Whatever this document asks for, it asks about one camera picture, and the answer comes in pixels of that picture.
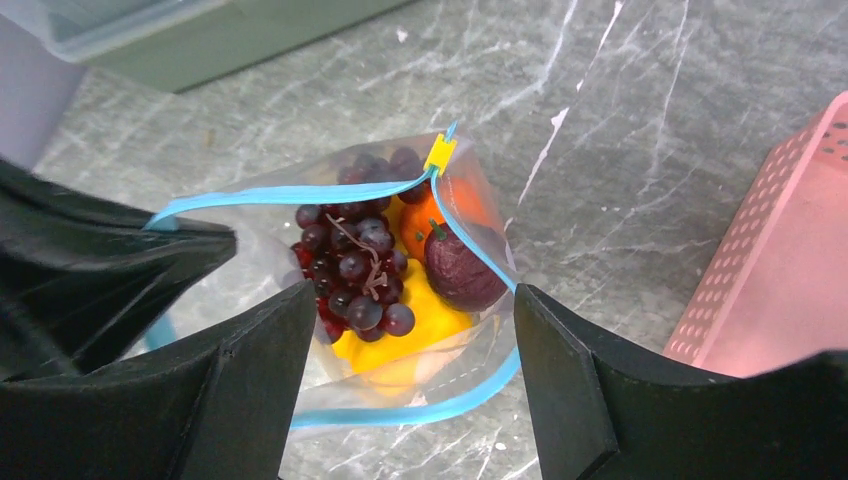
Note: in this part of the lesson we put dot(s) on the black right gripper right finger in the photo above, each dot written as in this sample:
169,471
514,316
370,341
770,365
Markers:
603,407

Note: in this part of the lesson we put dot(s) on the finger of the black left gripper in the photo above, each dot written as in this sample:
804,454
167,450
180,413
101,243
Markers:
83,278

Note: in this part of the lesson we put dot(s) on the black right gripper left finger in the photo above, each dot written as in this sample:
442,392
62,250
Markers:
217,404

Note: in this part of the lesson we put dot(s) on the yellow bell pepper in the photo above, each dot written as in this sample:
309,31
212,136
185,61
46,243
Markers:
434,319

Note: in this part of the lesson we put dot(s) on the dark red passion fruit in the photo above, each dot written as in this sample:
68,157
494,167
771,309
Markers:
457,274

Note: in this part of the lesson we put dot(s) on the dark purple grape bunch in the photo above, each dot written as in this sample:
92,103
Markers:
350,253

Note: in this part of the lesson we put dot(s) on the clear zip top bag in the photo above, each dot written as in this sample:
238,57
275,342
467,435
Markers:
445,380

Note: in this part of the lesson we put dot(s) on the orange fruit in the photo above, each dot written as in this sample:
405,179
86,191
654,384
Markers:
414,220

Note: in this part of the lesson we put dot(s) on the pink plastic basket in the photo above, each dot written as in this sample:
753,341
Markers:
775,290

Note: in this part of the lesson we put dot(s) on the grey green storage box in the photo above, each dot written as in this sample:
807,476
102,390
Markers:
172,46

